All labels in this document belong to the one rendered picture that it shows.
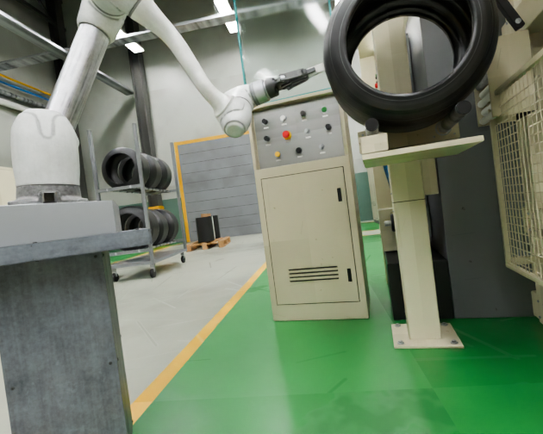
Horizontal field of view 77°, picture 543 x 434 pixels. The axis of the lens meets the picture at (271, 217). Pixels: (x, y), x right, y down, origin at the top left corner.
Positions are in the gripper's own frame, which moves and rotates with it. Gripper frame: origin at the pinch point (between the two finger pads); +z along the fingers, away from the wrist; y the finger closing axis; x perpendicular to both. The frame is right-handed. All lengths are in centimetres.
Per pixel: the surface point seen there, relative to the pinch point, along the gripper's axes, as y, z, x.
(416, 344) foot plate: 20, 9, 118
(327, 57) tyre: -9.2, 5.7, 0.9
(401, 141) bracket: 23.4, 24.6, 32.9
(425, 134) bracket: 23, 34, 33
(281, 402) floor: -24, -39, 112
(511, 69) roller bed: 19, 68, 20
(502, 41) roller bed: 19, 68, 9
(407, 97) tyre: -11.8, 26.2, 24.2
